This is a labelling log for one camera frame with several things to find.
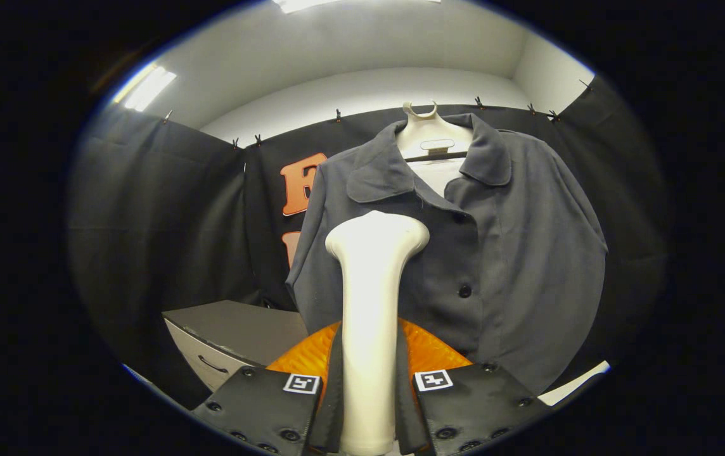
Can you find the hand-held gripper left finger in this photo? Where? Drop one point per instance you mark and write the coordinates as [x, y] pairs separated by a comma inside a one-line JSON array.
[[333, 411]]

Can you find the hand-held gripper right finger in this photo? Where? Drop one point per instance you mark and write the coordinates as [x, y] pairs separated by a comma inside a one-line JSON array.
[[405, 411]]

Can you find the white garment steamer head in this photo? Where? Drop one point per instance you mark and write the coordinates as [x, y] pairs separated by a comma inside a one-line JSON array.
[[369, 316]]

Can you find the grey button-up shirt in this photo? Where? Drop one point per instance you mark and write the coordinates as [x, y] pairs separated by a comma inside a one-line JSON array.
[[527, 266]]

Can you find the cream garment hanger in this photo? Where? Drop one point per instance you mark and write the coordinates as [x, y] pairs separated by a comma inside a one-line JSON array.
[[432, 133]]

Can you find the grey-topped white drawer cabinet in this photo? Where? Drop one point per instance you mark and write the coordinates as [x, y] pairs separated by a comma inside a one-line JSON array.
[[236, 323]]

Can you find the black backdrop cloth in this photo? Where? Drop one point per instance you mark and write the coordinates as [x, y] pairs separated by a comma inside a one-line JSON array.
[[160, 221]]

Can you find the row of black cloth clips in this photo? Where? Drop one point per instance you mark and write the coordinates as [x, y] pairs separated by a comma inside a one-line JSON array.
[[338, 116]]

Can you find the ceiling light panel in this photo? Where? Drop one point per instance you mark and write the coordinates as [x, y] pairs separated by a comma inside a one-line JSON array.
[[147, 88], [312, 4]]

